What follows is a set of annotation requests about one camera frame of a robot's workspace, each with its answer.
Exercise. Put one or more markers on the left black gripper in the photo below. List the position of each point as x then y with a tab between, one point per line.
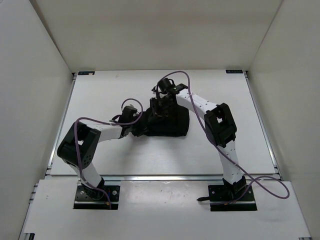
140	131

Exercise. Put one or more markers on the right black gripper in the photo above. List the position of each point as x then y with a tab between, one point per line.
154	109

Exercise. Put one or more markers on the black pleated skirt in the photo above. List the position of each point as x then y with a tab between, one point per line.
166	126

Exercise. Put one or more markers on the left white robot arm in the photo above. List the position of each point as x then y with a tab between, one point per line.
78	147

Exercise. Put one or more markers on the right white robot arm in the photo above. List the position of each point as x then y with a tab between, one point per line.
219	127

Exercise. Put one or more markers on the left blue table label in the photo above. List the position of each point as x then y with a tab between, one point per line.
86	73

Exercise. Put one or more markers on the blue table label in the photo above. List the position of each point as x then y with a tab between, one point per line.
234	71
86	73

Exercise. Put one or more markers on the right blue table label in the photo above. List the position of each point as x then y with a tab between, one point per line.
234	71

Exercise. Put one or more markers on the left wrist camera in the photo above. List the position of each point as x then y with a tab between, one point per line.
128	114

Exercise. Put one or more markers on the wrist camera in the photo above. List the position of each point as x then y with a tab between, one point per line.
128	114
165	84

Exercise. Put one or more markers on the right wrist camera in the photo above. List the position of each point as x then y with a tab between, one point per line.
165	84

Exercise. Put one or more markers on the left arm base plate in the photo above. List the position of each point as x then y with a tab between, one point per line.
91	199

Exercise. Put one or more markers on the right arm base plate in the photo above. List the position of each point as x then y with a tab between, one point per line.
221	201

